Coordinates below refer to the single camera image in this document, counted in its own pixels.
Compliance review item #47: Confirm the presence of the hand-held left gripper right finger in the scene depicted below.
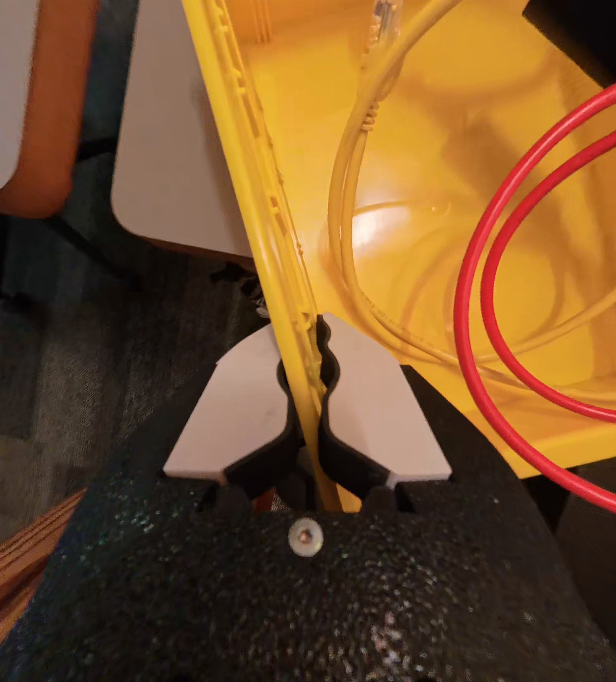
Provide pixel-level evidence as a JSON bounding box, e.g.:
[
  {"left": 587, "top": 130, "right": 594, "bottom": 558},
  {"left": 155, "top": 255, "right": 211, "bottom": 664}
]
[{"left": 317, "top": 313, "right": 453, "bottom": 493}]

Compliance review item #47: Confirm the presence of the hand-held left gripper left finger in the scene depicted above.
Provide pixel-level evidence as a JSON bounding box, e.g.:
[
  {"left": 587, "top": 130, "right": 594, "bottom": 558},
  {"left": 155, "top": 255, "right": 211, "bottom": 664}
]
[{"left": 164, "top": 323, "right": 296, "bottom": 493}]

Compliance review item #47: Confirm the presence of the red ethernet cable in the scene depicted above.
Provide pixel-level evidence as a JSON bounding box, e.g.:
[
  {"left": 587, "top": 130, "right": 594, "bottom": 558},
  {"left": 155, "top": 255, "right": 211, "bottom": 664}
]
[{"left": 453, "top": 72, "right": 616, "bottom": 526}]

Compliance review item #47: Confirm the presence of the yellow ethernet cable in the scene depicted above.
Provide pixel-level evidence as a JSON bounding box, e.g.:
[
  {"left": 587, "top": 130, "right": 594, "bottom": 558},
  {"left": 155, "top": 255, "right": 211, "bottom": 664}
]
[{"left": 327, "top": 0, "right": 616, "bottom": 408}]

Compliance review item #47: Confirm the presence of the yellow plastic bin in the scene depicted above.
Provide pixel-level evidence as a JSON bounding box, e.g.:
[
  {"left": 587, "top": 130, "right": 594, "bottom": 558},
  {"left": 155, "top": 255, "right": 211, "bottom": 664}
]
[{"left": 180, "top": 0, "right": 616, "bottom": 514}]

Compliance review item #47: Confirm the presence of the wooden post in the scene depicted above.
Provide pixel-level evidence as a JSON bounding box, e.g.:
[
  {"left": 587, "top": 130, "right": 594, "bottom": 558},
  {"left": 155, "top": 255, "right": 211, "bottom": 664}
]
[{"left": 0, "top": 488, "right": 87, "bottom": 667}]

